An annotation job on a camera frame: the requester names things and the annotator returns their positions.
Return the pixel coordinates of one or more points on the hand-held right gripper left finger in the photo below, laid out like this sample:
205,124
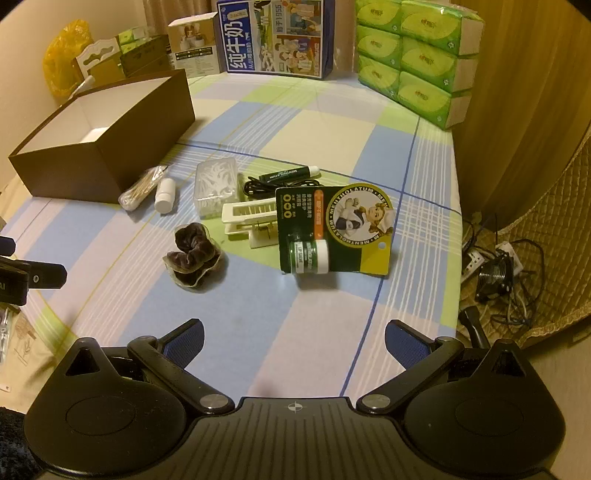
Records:
187,344

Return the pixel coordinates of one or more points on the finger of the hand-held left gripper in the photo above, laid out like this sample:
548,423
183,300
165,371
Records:
44,274
5,244

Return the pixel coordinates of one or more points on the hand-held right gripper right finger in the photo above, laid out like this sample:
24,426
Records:
406,344

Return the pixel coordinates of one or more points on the brown velvet scrunchie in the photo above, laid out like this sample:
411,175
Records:
191,256

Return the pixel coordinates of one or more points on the brown cardboard storage box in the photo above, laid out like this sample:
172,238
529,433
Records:
69,170

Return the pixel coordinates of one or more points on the green lip balm card pack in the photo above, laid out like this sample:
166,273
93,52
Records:
355,249

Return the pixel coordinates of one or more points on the cotton swab bag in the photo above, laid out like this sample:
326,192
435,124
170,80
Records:
138,189

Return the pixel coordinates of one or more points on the white plastic clip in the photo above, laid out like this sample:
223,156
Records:
244,214

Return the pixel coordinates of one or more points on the small white bottle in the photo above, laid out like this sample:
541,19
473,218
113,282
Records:
165,196

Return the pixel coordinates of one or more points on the clear floss pick box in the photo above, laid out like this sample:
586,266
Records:
214,184

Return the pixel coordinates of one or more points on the dark green tube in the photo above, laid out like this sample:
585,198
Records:
281,174

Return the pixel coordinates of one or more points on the white power strip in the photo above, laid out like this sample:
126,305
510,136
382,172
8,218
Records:
473,265

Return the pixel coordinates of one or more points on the small black fan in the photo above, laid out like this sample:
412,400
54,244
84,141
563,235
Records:
496,277

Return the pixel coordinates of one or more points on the dark fluffy rug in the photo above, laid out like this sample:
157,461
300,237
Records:
11,443

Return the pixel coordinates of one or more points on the yellow plastic bag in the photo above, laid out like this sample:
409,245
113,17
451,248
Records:
60,60

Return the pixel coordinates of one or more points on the cardboard box with scalloped flap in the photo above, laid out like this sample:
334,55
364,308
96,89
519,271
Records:
99,53

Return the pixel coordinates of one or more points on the quilted tan cloth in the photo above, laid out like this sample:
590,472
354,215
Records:
563,194

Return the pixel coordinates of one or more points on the plain brown cardboard box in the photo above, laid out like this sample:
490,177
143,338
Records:
143,57

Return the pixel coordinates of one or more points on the small green tissue box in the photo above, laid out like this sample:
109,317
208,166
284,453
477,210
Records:
129,37

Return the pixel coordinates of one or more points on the white product box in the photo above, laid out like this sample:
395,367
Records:
196,50

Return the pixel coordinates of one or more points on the beige curtain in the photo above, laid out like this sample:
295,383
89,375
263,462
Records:
157,14

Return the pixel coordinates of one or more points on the golden curtain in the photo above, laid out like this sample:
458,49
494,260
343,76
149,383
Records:
521,92

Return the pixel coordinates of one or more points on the stack of green tissue packs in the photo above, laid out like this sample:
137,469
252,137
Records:
415,55

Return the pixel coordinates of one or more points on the blue milk carton box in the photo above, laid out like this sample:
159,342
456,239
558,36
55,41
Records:
272,41

